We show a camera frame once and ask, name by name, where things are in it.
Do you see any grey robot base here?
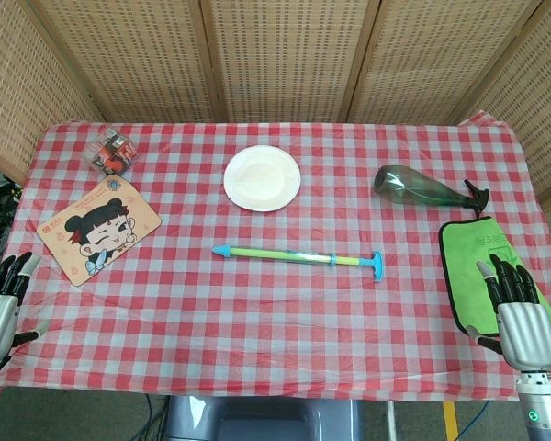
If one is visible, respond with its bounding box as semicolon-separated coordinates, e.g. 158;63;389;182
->
166;395;365;441

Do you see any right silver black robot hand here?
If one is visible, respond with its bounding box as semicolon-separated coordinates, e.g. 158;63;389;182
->
466;254;551;371

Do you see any woven bamboo screen panel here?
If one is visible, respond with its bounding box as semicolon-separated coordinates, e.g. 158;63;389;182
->
198;0;380;124
30;0;227;124
457;0;551;282
347;0;551;126
0;0;107;186

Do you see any white paper plate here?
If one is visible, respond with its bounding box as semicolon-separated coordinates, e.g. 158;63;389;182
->
223;144;302;213

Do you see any green blue water pump toy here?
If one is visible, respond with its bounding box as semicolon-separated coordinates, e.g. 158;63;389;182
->
212;244;337;268

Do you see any green microfiber cloth black trim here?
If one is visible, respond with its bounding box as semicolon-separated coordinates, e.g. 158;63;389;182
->
437;215;551;344

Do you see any cartoon girl mouse pad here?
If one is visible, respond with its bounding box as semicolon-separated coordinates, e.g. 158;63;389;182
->
36;176;163;288

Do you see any blue floor cable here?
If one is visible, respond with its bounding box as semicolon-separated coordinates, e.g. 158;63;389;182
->
467;401;493;441

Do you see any green spray bottle black nozzle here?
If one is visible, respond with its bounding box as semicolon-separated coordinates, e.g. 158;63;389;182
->
371;164;491;218

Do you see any clear box with capsules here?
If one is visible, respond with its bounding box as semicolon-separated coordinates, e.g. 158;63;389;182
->
81;126;137;178

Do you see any green plastic toy blue tip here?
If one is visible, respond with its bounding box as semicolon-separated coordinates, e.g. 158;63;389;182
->
333;251;388;284

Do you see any red white checkered tablecloth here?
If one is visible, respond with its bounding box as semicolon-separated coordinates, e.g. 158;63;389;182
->
0;109;551;404

